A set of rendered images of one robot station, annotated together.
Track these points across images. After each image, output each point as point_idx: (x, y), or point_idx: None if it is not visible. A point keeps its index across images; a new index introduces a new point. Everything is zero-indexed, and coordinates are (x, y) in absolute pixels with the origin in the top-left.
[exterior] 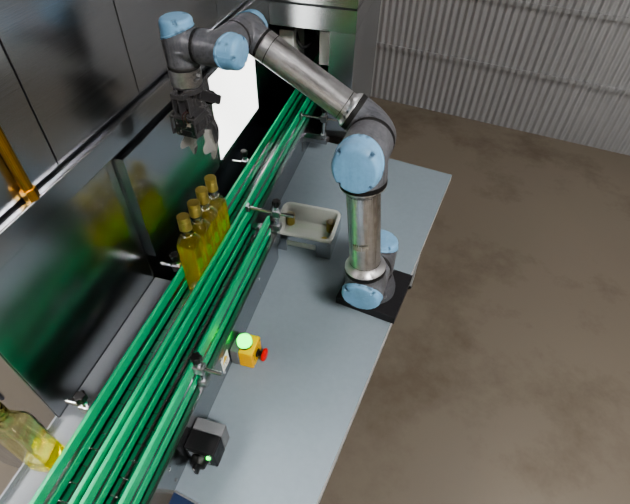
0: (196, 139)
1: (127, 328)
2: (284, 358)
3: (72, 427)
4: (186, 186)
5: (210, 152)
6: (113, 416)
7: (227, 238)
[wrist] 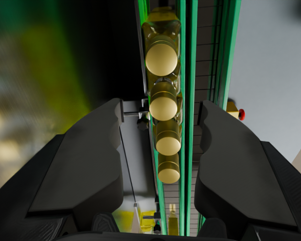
0: (118, 125)
1: (131, 152)
2: (254, 101)
3: (146, 204)
4: (73, 10)
5: (198, 123)
6: (165, 196)
7: (185, 49)
